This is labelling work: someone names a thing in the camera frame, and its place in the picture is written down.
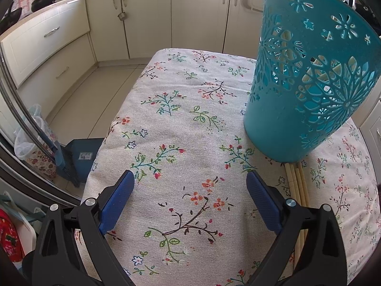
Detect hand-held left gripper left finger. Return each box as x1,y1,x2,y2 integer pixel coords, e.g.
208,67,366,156
33,169,135,286

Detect red floral cloth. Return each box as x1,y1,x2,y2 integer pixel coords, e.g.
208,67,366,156
0,209,24,263

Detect black wok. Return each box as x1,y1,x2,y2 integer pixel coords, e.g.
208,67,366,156
0,7,23,30

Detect floral tablecloth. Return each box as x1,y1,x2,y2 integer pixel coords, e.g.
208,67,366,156
74,48,380,286

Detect blue perforated plastic basket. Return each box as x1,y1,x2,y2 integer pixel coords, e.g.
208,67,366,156
243,0,381,163

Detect white drawer cabinet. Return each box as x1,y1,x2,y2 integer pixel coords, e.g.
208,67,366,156
359,98,381,167

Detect clear plastic bag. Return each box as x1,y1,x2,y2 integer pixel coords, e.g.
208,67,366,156
13,104,57,182

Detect glass sliding door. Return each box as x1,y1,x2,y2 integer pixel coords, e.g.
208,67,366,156
0,48,81,209

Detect blue dustpan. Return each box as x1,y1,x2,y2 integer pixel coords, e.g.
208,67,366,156
64,138,105,182

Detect white base cabinets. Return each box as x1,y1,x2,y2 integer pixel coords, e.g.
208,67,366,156
0,0,265,90

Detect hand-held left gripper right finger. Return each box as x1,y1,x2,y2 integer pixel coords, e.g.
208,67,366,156
246,170,349,286

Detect teal broom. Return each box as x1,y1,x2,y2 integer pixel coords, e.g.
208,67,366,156
39,125,81,188

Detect bundle of wooden chopsticks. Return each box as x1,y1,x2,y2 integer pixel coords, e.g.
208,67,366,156
284,161,309,275

